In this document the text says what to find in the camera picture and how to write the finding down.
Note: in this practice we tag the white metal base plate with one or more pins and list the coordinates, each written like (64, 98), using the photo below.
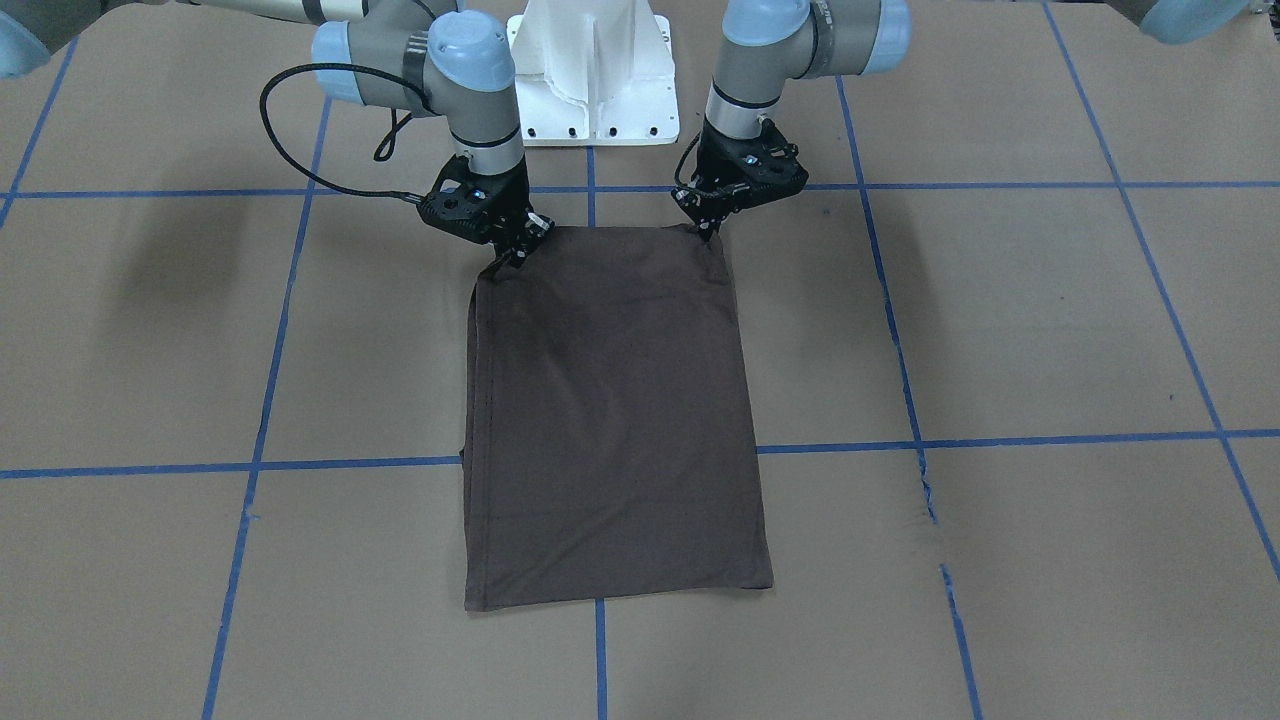
(594, 73)

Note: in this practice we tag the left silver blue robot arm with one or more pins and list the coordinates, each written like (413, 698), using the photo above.
(765, 44)

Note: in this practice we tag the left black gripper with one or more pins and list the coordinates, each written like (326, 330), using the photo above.
(716, 163)

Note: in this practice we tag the dark brown t-shirt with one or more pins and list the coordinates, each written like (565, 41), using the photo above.
(609, 444)

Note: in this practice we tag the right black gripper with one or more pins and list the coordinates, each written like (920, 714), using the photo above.
(508, 197)

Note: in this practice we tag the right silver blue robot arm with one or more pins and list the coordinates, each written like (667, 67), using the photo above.
(423, 59)

